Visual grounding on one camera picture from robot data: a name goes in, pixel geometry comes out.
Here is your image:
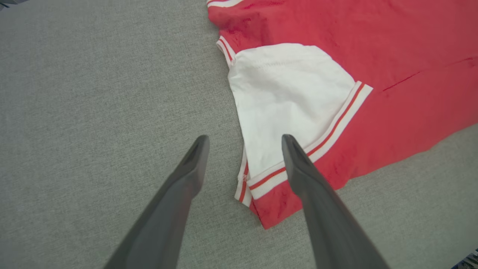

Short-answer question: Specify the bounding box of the red and white basketball jersey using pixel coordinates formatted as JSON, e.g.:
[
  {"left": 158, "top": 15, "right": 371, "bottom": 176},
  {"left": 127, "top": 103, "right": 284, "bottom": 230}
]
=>
[{"left": 207, "top": 0, "right": 478, "bottom": 230}]

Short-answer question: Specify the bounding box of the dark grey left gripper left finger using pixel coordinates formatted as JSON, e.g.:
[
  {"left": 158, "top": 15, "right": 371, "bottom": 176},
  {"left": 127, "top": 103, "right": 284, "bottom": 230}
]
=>
[{"left": 104, "top": 135, "right": 211, "bottom": 269}]

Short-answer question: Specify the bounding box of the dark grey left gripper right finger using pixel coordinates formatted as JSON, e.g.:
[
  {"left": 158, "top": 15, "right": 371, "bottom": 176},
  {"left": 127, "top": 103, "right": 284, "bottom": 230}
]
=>
[{"left": 281, "top": 134, "right": 391, "bottom": 269}]

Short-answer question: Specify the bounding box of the dark blue striped object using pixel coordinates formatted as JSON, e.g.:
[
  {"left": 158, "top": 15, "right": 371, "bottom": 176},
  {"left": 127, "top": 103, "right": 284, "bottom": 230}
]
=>
[{"left": 450, "top": 248, "right": 478, "bottom": 269}]

